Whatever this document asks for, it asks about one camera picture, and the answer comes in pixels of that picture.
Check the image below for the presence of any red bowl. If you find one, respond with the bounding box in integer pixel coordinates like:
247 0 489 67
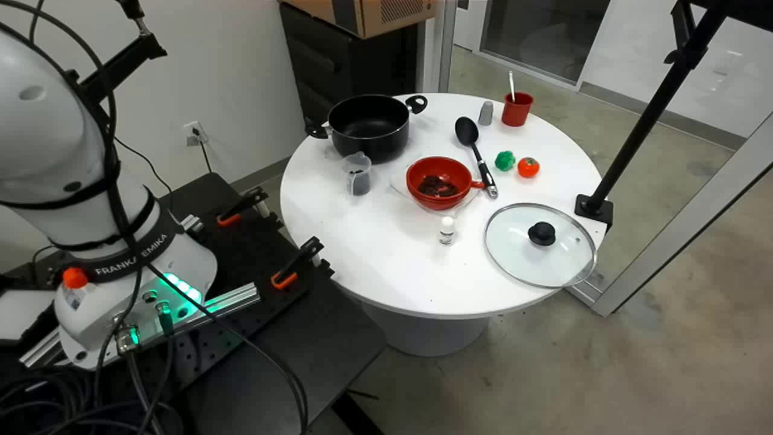
405 157 485 210

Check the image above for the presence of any small white bottle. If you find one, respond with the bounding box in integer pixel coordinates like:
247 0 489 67
439 217 456 245

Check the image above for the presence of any white round table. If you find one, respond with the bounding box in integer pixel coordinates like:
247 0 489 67
280 93 605 356

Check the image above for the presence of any black cooking pot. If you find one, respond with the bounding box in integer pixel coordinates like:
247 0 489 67
307 95 427 165

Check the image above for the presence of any black orange clamp front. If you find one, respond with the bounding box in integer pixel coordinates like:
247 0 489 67
271 238 323 292

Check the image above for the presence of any black orange clamp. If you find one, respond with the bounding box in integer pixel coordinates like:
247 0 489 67
214 186 271 228
271 238 323 292

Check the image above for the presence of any black ladle spoon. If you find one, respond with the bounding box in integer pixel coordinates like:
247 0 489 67
453 117 498 199

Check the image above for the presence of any green toy vegetable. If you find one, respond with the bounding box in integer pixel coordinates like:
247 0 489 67
494 149 517 172

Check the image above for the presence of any grey salt shaker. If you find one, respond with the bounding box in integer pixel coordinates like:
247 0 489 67
479 101 492 126

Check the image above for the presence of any orange toy tomato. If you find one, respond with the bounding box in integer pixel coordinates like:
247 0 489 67
517 157 541 180

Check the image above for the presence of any glass pot lid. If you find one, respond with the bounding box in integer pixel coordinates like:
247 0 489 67
483 203 597 290

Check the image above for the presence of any black orange clamp rear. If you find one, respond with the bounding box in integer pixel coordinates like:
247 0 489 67
214 186 271 228

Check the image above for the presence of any black cabinet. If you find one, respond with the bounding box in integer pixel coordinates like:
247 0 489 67
280 3 417 128

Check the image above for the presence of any black breadboard mounting plate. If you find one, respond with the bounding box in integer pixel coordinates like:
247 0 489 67
119 172 386 435

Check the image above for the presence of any red cup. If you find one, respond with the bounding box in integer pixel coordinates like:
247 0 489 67
502 93 534 126

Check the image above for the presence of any cardboard box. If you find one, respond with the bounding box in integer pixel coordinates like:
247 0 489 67
283 0 437 39

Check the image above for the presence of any black tripod stand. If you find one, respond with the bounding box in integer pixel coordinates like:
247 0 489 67
575 0 773 228

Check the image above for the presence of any wall power outlet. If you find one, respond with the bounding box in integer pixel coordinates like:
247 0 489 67
183 122 206 148

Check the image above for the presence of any black cable bundle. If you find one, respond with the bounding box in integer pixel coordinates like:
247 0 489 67
0 354 187 435

